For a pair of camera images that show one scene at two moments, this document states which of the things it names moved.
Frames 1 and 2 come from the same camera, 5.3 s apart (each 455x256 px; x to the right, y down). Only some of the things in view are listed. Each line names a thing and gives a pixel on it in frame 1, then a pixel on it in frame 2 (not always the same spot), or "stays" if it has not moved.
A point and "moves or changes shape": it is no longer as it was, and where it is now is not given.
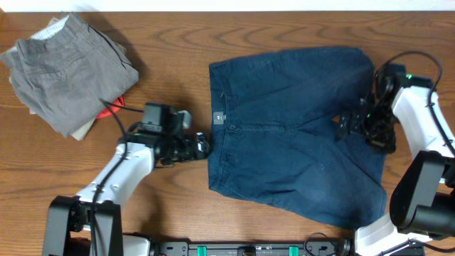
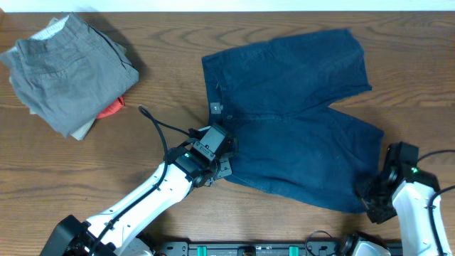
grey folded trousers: [62, 77] stays
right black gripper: [347, 124] → [372, 200]
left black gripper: [198, 146] → [224, 168]
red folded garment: [119, 101] stays
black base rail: [252, 248] stays
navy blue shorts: [273, 124] moves or changes shape
